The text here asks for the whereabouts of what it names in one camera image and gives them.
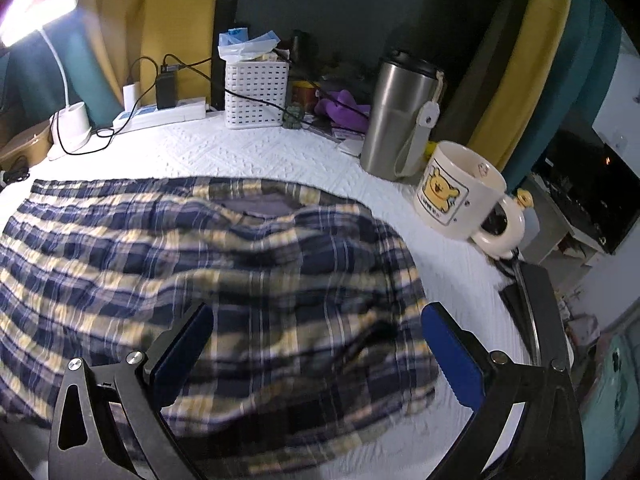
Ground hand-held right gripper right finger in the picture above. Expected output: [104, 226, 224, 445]
[420, 301, 587, 480]

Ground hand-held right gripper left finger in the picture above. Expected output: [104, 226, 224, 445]
[47, 301, 216, 480]

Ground blue plaid pants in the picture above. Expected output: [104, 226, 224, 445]
[0, 175, 441, 476]

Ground black flat case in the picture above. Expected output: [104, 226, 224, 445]
[500, 260, 572, 367]

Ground white bear print mug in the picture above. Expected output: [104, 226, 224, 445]
[412, 141, 527, 256]

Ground small white shelf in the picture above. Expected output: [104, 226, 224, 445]
[520, 170, 621, 267]

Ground black monitor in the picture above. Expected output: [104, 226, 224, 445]
[530, 127, 640, 256]

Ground white textured table cover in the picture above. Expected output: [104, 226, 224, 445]
[0, 110, 546, 480]

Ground white power strip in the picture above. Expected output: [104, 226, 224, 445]
[112, 97, 208, 133]

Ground steel tumbler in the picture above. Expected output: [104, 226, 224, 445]
[360, 50, 446, 181]

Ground white desk lamp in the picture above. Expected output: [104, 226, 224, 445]
[0, 0, 108, 162]

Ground brown lidded container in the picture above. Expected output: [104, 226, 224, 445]
[0, 127, 53, 171]

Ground black charger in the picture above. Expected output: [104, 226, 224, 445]
[156, 62, 180, 110]

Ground purple cloth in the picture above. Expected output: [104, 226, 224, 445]
[315, 89, 373, 128]

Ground white plastic basket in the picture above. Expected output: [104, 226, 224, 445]
[224, 57, 292, 130]

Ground brown jar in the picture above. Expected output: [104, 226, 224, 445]
[292, 80, 321, 109]

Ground teal curtain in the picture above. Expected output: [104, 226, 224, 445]
[0, 30, 121, 126]
[500, 0, 621, 181]

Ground yellow curtain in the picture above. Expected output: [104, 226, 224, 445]
[80, 0, 223, 111]
[467, 0, 576, 161]

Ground blue plastic bag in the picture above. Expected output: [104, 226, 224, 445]
[218, 27, 280, 61]

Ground dark window pane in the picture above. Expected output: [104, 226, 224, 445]
[235, 0, 521, 111]

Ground black cable bundle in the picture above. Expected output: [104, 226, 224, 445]
[0, 157, 32, 187]

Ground thin black charging cable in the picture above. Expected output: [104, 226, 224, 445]
[162, 52, 331, 113]

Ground black power cable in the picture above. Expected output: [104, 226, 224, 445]
[92, 55, 162, 139]

